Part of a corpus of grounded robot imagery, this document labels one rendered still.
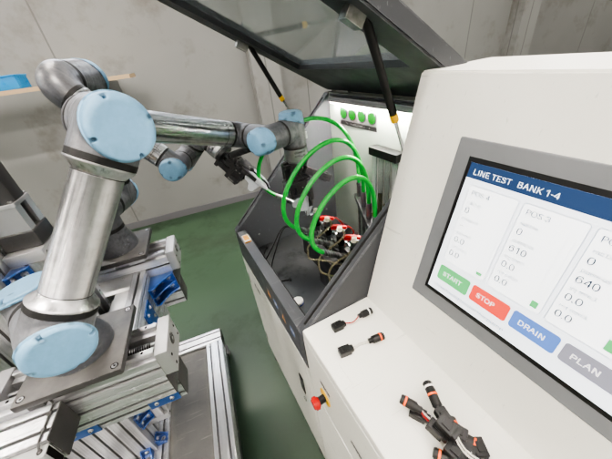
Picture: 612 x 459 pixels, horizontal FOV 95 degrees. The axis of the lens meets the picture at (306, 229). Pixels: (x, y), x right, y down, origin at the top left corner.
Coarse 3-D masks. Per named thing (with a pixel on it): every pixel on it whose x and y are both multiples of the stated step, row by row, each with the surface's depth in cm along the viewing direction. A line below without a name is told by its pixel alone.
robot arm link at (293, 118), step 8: (280, 112) 83; (288, 112) 82; (296, 112) 82; (280, 120) 83; (288, 120) 82; (296, 120) 82; (296, 128) 83; (304, 128) 87; (296, 136) 84; (304, 136) 87; (296, 144) 86; (304, 144) 88
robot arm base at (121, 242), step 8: (112, 232) 104; (120, 232) 106; (128, 232) 110; (112, 240) 104; (120, 240) 106; (128, 240) 109; (136, 240) 112; (112, 248) 105; (120, 248) 106; (128, 248) 108; (104, 256) 105; (112, 256) 106
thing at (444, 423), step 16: (432, 384) 57; (400, 400) 55; (432, 400) 55; (416, 416) 54; (448, 416) 52; (432, 432) 51; (448, 432) 49; (464, 432) 50; (448, 448) 48; (464, 448) 48; (480, 448) 49
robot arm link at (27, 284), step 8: (40, 272) 63; (16, 280) 62; (24, 280) 61; (32, 280) 60; (8, 288) 59; (16, 288) 59; (24, 288) 58; (32, 288) 57; (0, 296) 57; (8, 296) 56; (16, 296) 56; (24, 296) 56; (0, 304) 55; (8, 304) 55; (16, 304) 56; (0, 312) 57; (8, 312) 56; (8, 320) 55
